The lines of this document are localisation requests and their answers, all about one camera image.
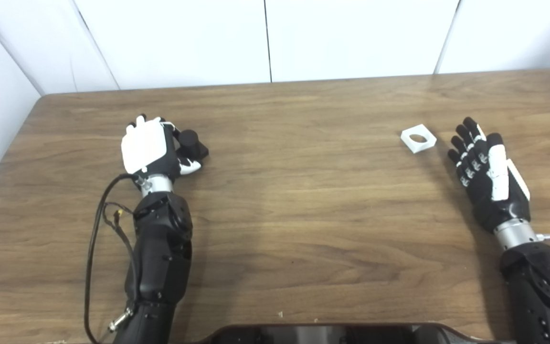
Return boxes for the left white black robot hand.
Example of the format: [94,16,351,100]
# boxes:
[121,114,202,182]

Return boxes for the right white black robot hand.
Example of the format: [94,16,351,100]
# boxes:
[448,117,531,235]

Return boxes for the black peg with square base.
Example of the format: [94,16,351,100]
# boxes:
[178,129,210,163]

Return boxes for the white square piece with hole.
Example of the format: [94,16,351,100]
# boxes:
[400,124,437,154]

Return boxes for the silver metal connector plug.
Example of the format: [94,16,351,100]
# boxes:
[108,308,133,333]

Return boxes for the black robot torso cover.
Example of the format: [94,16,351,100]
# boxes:
[199,322,514,344]

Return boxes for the thin wires with yellow connector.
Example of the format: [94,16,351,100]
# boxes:
[102,202,139,287]

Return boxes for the thick black left wrist cable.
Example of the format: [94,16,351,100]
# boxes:
[84,173,149,344]

